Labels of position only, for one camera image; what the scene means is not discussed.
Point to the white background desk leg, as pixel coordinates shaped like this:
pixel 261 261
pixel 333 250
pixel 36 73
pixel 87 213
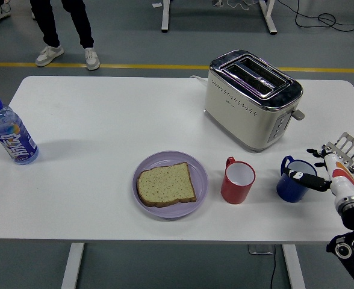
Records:
pixel 165 18
pixel 268 18

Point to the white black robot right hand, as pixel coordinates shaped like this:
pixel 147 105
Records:
pixel 341 180

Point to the grey box under table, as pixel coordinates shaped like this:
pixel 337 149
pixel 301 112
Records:
pixel 259 249

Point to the blue-capped plastic water bottle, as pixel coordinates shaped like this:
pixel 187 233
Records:
pixel 14 141

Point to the bread slice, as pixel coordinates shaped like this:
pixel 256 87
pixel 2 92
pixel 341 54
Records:
pixel 165 185

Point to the cream chrome toaster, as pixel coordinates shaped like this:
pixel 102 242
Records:
pixel 240 120

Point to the white paper scrap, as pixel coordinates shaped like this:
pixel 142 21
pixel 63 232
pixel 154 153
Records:
pixel 156 5

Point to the person with grey-white shoes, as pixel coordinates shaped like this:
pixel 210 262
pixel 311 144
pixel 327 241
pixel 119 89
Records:
pixel 49 24

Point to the silver metal toast rack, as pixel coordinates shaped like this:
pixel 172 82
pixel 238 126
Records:
pixel 350 147

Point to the purple round plate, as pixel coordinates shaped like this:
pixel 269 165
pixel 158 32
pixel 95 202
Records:
pixel 165 212

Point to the blue enamel cup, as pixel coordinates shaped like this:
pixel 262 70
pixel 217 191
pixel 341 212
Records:
pixel 290 192

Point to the white table leg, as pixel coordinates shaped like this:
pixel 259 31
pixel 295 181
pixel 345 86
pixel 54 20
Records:
pixel 294 268
pixel 73 265

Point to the red enamel cup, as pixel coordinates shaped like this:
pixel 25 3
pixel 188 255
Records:
pixel 234 192

